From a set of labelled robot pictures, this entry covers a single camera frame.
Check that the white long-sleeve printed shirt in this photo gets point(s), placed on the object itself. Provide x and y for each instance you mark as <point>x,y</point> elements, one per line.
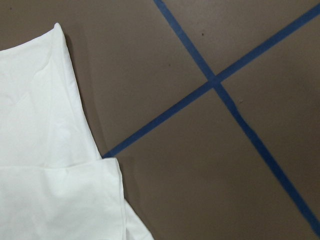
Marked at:
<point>54,184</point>

